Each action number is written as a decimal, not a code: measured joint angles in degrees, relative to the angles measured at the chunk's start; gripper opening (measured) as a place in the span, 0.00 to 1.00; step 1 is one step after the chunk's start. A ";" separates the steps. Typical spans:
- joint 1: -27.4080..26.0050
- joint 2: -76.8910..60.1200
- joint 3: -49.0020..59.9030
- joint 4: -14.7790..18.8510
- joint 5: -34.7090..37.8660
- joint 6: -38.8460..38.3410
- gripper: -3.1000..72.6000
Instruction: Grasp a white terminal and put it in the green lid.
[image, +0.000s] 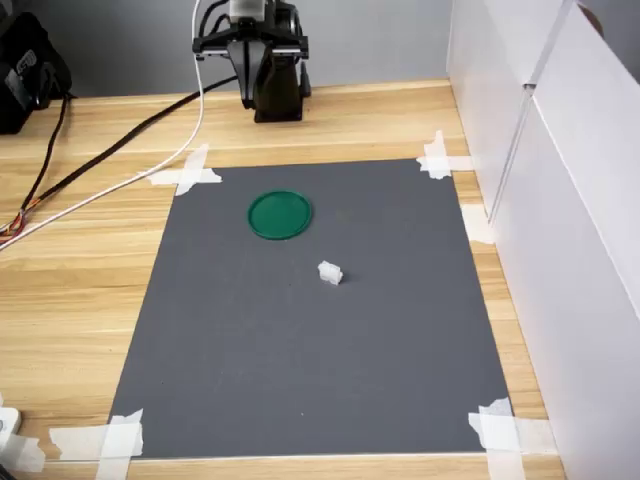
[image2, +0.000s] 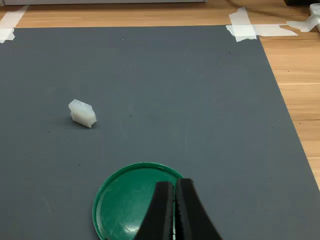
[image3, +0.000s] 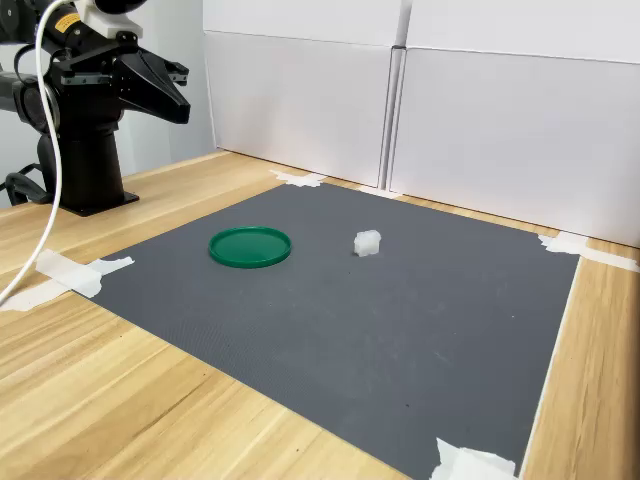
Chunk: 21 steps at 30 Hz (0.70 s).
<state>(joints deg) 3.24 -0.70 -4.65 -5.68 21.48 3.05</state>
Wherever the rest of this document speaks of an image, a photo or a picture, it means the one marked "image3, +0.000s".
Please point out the small white plastic terminal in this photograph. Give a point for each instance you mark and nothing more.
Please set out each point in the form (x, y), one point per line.
(367, 243)

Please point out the round green lid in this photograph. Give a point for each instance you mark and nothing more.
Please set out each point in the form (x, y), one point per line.
(250, 247)

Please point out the white partition panel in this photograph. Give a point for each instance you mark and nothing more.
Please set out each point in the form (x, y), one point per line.
(300, 100)
(525, 125)

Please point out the white tape piece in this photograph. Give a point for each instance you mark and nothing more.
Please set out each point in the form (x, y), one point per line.
(470, 465)
(377, 192)
(70, 272)
(610, 260)
(562, 243)
(115, 264)
(30, 297)
(300, 179)

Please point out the dark grey mat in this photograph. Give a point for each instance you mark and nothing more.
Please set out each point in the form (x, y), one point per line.
(350, 325)

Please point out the white camera box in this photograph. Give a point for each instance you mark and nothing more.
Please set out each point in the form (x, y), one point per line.
(107, 22)

